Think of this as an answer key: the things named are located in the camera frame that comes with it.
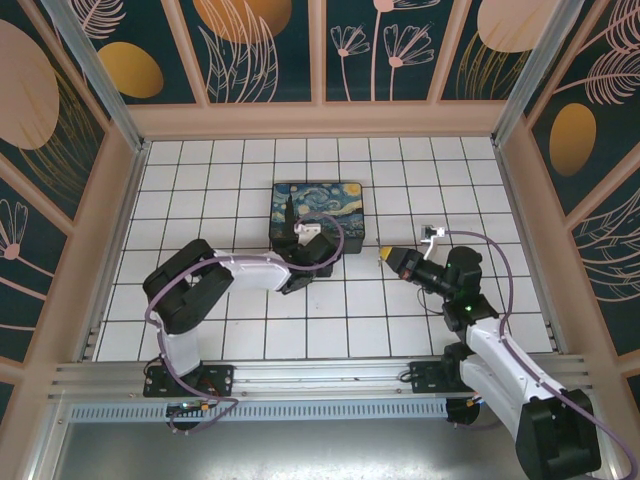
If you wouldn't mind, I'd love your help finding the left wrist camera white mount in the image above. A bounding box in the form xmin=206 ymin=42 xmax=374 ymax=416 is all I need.
xmin=293 ymin=223 xmax=321 ymax=246

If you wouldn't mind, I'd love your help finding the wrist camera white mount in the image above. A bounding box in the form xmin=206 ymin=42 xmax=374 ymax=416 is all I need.
xmin=421 ymin=223 xmax=447 ymax=261
xmin=293 ymin=223 xmax=321 ymax=246

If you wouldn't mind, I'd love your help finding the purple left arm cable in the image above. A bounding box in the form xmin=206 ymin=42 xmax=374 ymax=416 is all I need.
xmin=143 ymin=212 xmax=346 ymax=436

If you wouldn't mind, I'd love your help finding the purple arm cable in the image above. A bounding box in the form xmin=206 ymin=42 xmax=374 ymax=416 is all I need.
xmin=443 ymin=228 xmax=640 ymax=480
xmin=143 ymin=212 xmax=346 ymax=436

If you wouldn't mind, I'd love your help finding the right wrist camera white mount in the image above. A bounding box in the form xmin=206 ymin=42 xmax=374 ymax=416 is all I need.
xmin=421 ymin=223 xmax=447 ymax=261

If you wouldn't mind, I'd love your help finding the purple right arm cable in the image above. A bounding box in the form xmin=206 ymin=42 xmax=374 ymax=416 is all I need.
xmin=443 ymin=228 xmax=640 ymax=480

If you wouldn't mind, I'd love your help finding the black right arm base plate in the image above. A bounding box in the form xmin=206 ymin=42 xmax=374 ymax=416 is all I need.
xmin=408 ymin=359 xmax=451 ymax=396

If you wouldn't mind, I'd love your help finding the aluminium mounting rail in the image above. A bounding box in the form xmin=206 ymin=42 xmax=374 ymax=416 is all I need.
xmin=47 ymin=354 xmax=591 ymax=401

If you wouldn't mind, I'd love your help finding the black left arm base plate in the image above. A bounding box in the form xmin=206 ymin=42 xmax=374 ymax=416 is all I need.
xmin=143 ymin=363 xmax=236 ymax=399

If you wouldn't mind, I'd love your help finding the slotted grey cable duct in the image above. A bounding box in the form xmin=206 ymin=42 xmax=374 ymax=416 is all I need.
xmin=67 ymin=398 xmax=449 ymax=420

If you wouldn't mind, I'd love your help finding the small circuit board with wires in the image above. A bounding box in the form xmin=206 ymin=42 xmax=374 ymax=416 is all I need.
xmin=167 ymin=399 xmax=224 ymax=419

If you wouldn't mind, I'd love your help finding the aluminium frame post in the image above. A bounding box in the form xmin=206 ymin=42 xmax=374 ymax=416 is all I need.
xmin=42 ymin=0 xmax=151 ymax=154
xmin=492 ymin=0 xmax=596 ymax=146

